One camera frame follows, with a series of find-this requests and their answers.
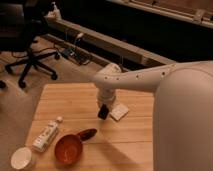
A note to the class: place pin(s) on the white spray bottle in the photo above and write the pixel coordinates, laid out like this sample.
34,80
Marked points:
55,13

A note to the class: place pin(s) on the white round bowl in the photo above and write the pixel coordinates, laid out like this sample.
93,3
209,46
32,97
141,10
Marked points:
22,159

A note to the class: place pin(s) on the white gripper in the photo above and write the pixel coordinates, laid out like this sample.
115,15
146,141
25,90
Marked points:
106,97

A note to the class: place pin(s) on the black office chair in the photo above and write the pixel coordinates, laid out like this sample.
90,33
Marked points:
21,21

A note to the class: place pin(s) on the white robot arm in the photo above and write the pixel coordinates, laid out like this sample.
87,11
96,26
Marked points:
182,110

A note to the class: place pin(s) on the black eraser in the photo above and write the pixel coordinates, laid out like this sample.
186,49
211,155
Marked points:
103,112

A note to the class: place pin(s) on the white sponge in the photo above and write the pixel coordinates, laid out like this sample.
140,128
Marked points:
119,111

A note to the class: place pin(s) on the white plastic bottle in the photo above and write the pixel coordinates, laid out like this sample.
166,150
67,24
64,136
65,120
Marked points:
45,138

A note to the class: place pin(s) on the power strip with cables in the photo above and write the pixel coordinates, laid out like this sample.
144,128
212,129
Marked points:
72,52

